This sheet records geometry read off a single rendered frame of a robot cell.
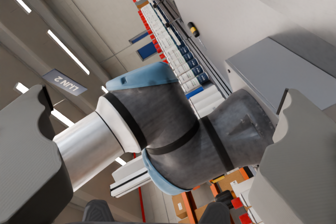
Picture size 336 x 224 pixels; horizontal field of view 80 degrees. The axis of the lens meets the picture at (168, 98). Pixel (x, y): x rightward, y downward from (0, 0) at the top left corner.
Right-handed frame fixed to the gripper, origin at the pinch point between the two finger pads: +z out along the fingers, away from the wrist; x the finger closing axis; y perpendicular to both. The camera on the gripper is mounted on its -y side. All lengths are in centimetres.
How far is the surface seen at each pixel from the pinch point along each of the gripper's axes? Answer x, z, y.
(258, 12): 17.4, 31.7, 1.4
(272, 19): 18.5, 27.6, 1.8
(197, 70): 17, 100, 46
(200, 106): 16, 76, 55
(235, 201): 26, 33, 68
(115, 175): -22, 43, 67
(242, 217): 27, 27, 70
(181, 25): 8, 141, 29
